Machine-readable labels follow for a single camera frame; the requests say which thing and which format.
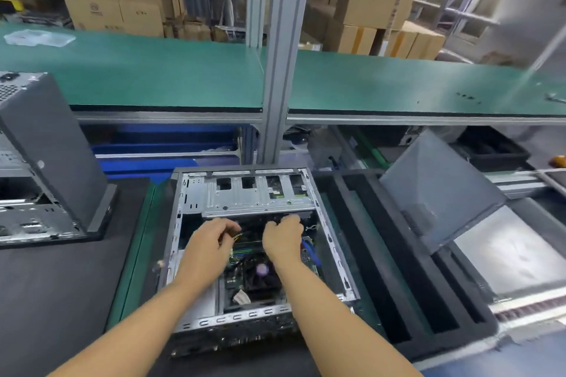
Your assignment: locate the person's left hand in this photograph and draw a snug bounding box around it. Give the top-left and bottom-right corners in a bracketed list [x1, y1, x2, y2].
[177, 217, 242, 289]

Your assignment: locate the person's right hand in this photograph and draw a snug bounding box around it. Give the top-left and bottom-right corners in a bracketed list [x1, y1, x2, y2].
[262, 213, 306, 269]

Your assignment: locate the blue data cable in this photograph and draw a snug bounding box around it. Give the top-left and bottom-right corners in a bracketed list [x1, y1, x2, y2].
[301, 238, 321, 269]

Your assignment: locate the black CPU fan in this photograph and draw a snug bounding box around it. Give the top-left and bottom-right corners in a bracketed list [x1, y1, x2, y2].
[241, 253, 286, 301]

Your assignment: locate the green motherboard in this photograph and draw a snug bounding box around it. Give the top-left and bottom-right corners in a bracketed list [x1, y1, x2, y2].
[216, 213, 321, 313]

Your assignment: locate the dark grey computer case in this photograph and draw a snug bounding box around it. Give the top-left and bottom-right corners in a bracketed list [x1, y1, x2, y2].
[159, 164, 362, 356]

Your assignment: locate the grey case side panel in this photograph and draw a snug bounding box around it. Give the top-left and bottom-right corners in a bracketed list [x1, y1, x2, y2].
[379, 127, 508, 254]

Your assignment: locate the silver computer case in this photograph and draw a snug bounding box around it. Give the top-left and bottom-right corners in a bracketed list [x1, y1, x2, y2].
[0, 70, 119, 248]

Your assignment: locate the person's left forearm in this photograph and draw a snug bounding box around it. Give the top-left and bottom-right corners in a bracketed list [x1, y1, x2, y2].
[48, 270, 226, 377]

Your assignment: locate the person's right forearm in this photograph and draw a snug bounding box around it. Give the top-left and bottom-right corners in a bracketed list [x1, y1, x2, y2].
[278, 259, 424, 377]

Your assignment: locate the silver power supply unit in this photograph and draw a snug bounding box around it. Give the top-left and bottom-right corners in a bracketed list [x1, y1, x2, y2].
[177, 277, 222, 325]

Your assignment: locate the black divided foam tray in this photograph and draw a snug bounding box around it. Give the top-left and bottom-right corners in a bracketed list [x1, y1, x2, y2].
[314, 169, 501, 360]

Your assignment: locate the blue plastic crate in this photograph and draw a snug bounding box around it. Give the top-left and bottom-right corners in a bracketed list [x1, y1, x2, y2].
[84, 125, 247, 181]

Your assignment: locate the long green workbench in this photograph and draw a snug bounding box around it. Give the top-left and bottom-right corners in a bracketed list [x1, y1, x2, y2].
[0, 21, 566, 126]

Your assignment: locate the grey metal conveyor plate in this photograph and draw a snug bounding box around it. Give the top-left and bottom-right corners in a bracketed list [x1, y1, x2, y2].
[451, 200, 566, 298]

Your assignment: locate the plain brown cardboard box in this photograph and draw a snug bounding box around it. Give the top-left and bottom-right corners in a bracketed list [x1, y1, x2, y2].
[119, 0, 187, 38]

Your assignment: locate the brown cardboard box black print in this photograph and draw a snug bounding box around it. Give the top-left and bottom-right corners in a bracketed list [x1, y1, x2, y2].
[62, 0, 125, 36]

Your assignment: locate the clear plastic bag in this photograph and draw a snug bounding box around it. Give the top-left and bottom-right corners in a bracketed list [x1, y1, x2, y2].
[4, 28, 78, 48]

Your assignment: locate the thick aluminium frame post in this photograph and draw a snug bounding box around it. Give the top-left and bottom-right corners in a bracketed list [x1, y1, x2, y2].
[256, 0, 318, 166]

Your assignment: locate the aluminium conveyor frame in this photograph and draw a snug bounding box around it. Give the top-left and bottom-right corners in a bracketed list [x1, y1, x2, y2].
[416, 169, 566, 369]

